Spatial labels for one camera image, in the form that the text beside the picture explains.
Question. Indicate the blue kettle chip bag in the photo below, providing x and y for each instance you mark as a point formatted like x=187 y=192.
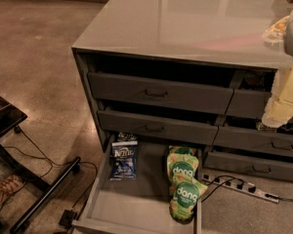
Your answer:
x=124 y=157

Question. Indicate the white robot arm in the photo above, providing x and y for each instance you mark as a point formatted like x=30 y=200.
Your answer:
x=288 y=37

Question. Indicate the snack bags in middle drawer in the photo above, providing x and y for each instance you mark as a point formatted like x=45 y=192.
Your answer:
x=284 y=129

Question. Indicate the grey top right drawer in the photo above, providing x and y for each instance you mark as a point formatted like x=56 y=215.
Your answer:
x=248 y=104

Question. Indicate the grey drawer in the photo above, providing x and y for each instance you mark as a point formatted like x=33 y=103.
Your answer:
x=248 y=104
x=152 y=126
x=249 y=165
x=171 y=94
x=254 y=140

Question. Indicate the grey middle right drawer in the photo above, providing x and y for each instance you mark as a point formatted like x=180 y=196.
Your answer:
x=254 y=140

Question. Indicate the snack bag on counter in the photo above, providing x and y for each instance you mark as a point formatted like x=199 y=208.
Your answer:
x=274 y=34

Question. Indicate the grey bottom right drawer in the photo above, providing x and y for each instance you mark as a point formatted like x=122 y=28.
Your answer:
x=249 y=165

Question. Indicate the grey top left drawer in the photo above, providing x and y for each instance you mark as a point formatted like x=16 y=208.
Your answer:
x=171 y=94

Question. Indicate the grey drawer cabinet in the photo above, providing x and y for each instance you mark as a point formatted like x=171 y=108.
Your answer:
x=207 y=42

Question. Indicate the rear green dang bag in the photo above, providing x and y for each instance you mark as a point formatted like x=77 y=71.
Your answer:
x=180 y=161

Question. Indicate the green dang bag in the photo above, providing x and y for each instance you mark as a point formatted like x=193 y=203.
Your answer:
x=180 y=161
x=186 y=192

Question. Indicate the front green dang bag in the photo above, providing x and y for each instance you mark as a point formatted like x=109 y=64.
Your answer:
x=186 y=192

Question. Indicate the grey middle left drawer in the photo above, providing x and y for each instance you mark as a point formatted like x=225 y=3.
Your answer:
x=152 y=126

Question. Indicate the open bottom left drawer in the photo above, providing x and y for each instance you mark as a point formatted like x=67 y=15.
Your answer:
x=138 y=206

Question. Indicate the white power strip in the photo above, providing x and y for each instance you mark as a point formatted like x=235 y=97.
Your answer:
x=240 y=185

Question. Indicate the black power adapter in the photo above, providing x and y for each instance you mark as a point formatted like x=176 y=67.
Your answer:
x=67 y=218

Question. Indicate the black cart stand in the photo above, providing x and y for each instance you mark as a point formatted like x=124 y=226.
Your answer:
x=10 y=119

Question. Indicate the brown shoe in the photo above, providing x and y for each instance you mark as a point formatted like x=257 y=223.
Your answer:
x=9 y=186

